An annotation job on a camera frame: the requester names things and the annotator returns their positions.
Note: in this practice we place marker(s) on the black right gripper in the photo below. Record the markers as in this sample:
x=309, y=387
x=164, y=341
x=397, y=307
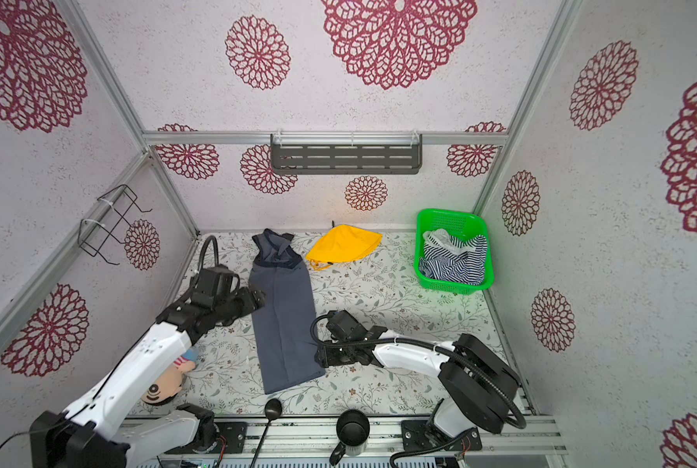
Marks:
x=327, y=350

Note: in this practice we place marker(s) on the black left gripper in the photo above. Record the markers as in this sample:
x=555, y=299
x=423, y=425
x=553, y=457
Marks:
x=250, y=304

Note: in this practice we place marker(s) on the grey blue tank top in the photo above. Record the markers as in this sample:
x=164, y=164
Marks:
x=282, y=326

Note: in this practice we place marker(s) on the striped tank top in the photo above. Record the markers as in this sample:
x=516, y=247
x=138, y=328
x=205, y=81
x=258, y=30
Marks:
x=446, y=258

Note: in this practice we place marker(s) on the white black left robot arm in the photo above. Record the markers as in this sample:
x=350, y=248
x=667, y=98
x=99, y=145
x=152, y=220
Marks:
x=87, y=432

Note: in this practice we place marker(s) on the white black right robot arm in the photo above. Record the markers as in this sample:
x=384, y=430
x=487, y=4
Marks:
x=481, y=388

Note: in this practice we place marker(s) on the cartoon boy plush doll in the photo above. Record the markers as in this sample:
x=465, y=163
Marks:
x=171, y=382

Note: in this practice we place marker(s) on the black ladle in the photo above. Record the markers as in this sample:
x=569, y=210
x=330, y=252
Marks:
x=272, y=411

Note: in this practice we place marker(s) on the black mug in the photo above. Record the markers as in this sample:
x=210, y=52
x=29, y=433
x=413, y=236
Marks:
x=353, y=431

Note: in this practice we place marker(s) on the yellow fabric hat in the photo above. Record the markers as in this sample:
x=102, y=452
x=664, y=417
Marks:
x=343, y=244

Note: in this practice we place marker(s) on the green plastic basket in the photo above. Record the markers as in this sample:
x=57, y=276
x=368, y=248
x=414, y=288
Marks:
x=465, y=226

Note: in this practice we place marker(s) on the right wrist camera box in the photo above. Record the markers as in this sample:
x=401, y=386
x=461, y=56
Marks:
x=342, y=324

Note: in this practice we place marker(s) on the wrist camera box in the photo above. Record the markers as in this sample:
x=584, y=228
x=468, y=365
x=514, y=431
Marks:
x=342, y=324
x=214, y=286

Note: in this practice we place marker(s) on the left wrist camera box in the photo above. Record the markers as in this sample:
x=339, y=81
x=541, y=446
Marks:
x=214, y=286

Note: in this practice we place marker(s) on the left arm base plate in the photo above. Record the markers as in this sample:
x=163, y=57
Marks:
x=231, y=437

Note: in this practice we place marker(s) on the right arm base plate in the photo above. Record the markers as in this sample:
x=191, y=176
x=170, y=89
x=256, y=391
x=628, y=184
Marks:
x=418, y=435

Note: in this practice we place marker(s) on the black wire wall rack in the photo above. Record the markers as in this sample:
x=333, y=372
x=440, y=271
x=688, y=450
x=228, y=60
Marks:
x=94, y=233

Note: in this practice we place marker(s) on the grey wall shelf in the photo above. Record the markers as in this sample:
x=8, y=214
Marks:
x=397, y=156

